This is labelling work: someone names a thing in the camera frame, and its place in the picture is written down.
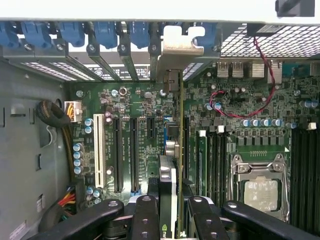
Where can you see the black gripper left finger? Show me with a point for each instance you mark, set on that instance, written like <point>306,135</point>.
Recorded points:
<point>146,220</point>

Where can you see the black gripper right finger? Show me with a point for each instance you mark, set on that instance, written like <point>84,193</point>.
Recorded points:
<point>207,222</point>

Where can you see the CPU with thermal paste residue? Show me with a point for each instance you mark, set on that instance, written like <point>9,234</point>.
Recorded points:
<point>261,192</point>

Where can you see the long black expansion slot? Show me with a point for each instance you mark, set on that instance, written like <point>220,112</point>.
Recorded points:
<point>187,150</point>
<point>134,155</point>
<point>118,155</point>

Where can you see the white expansion slot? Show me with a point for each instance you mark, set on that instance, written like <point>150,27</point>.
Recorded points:
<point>98,150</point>

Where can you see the short black expansion slot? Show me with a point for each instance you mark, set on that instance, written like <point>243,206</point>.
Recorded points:
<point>151,127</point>

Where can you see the green motherboard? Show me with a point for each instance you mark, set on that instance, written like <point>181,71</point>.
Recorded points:
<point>140,105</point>

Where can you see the white power connector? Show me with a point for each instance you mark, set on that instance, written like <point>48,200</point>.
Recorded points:
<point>75,111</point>

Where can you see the grey power supply unit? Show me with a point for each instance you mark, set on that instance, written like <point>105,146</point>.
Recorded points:
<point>22,155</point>

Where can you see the blue card retention clip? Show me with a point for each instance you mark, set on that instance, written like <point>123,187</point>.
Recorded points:
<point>36,35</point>
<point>208,41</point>
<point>105,35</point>
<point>7,35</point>
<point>138,35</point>
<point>72,33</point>

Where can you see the black open PC case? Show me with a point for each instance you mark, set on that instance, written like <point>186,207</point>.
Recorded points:
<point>37,53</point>

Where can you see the metal CPU socket frame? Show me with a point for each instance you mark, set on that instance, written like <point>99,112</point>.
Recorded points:
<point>236,175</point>

